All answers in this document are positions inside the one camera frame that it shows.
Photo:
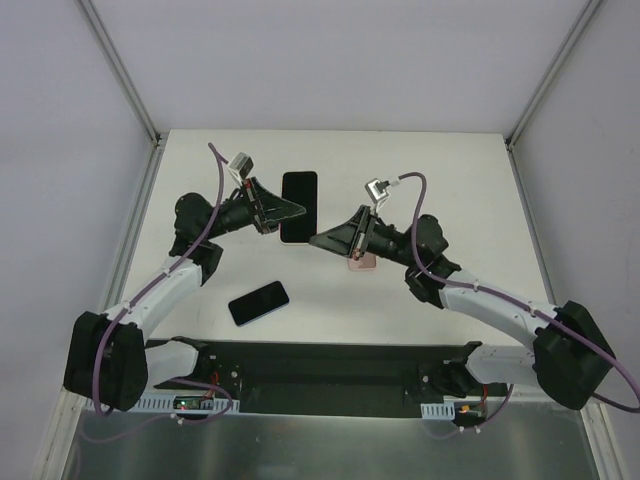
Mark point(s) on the left aluminium frame post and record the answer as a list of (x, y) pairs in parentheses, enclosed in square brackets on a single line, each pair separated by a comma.
[(107, 46)]

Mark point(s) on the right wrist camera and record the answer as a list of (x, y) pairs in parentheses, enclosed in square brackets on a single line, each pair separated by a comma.
[(378, 192)]

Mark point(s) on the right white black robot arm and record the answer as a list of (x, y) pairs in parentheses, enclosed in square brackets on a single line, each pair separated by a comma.
[(560, 349)]

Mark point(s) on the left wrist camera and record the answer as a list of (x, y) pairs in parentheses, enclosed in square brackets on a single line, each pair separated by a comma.
[(240, 167)]

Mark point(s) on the aluminium frame post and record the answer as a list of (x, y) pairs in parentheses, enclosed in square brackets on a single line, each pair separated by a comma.
[(578, 29), (107, 46)]

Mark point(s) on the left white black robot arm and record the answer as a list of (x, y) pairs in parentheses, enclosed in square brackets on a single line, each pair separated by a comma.
[(109, 360)]

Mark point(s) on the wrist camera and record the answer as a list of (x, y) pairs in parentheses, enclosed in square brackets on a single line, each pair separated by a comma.
[(240, 167), (378, 192)]

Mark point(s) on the pink phone case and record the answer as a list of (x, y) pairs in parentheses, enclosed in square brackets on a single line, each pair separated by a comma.
[(368, 262)]

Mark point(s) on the right aluminium frame post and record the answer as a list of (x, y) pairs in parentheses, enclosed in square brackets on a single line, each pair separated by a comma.
[(578, 29)]

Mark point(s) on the blue smartphone black screen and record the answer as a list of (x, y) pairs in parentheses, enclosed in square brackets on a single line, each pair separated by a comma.
[(258, 303)]

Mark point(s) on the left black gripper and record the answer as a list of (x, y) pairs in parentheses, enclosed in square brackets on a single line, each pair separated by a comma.
[(258, 206)]

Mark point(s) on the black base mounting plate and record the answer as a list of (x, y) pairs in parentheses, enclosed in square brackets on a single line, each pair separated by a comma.
[(342, 380)]

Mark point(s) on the left white cable duct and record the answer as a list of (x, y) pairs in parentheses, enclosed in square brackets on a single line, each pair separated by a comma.
[(187, 404)]

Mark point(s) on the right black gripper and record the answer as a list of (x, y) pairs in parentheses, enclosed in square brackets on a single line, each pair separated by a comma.
[(365, 234)]

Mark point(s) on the white cable duct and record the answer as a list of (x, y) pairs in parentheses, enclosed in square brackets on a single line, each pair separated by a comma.
[(187, 404), (444, 411)]

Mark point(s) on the right white cable duct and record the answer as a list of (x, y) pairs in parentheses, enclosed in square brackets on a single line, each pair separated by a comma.
[(444, 411)]

